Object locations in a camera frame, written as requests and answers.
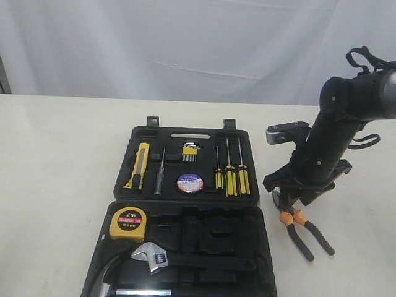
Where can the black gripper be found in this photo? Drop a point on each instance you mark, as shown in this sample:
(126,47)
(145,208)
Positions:
(312,164)

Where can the black electrical tape roll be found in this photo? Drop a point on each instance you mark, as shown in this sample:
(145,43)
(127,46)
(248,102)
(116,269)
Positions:
(190,183)

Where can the black plastic tool case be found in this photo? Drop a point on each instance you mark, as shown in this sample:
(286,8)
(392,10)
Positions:
(208,222)

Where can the yellow utility knife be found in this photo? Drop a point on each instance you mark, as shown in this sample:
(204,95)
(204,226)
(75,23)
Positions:
(138,172)

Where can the yellow tape measure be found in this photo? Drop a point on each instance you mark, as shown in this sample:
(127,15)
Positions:
(128,223)

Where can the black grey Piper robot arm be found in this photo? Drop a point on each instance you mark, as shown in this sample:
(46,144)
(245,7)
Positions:
(346,106)

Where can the right yellow black screwdriver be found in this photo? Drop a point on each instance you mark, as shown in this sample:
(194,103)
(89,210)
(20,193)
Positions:
(243,173)

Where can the middle yellow black screwdriver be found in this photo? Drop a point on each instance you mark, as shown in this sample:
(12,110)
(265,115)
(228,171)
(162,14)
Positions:
(230,177)

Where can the small yellow black screwdriver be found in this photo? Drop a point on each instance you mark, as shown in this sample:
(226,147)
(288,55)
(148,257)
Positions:
(218,172)

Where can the yellow hex key set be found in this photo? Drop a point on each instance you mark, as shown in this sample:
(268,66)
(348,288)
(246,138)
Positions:
(189,152)

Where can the white backdrop curtain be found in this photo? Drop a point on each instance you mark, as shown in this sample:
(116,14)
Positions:
(231,51)

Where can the steel claw hammer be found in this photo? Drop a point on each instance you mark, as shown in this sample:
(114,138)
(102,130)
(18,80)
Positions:
(103,287)

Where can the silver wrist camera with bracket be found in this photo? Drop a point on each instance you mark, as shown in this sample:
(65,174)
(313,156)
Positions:
(296,132)

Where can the clear handle tester screwdriver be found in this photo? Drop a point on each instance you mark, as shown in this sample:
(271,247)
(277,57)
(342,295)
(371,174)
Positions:
(160,175)

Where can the adjustable wrench black handle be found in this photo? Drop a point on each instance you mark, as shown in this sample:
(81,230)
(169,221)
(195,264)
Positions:
(159,258)

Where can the black metal tripod frame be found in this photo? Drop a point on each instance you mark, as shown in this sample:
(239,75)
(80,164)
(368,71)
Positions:
(4,83)

